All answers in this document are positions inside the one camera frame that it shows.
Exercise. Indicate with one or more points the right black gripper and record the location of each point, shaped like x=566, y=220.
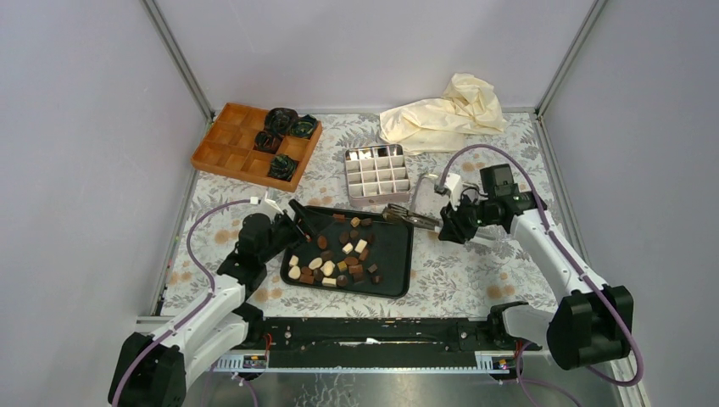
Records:
x=454, y=227

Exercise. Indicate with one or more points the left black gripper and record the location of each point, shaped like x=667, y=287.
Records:
x=305, y=226

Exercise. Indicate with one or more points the black plastic tray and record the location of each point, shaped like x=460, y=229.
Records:
x=381, y=270

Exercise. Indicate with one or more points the metal serving tongs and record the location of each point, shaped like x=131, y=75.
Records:
x=395, y=213

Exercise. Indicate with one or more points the pink grid box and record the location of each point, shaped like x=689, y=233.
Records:
x=376, y=175

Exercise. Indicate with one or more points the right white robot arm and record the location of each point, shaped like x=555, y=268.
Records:
x=593, y=321

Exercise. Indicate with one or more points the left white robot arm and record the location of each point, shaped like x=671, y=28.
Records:
x=157, y=368

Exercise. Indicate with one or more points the white oval chocolate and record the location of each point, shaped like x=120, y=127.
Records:
x=316, y=263

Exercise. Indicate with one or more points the white chocolate piece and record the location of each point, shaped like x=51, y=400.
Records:
x=360, y=246

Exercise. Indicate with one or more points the floral table mat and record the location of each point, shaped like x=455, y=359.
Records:
x=446, y=279

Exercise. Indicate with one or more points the silver metal tray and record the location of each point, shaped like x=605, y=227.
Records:
x=424, y=200

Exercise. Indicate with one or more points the dark paper cup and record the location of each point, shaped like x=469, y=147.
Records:
x=280, y=120
x=303, y=127
x=267, y=141
x=282, y=167

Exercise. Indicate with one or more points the orange compartment box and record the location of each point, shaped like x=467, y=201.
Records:
x=229, y=148

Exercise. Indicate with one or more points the cream cloth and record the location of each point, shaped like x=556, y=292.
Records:
x=468, y=107

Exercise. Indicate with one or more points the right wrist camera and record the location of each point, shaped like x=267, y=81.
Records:
x=451, y=187

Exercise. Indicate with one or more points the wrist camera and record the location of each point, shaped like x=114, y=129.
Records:
x=451, y=187
x=267, y=205

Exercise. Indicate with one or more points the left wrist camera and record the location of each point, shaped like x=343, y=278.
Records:
x=267, y=205

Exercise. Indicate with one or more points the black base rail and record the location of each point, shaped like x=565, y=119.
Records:
x=397, y=344

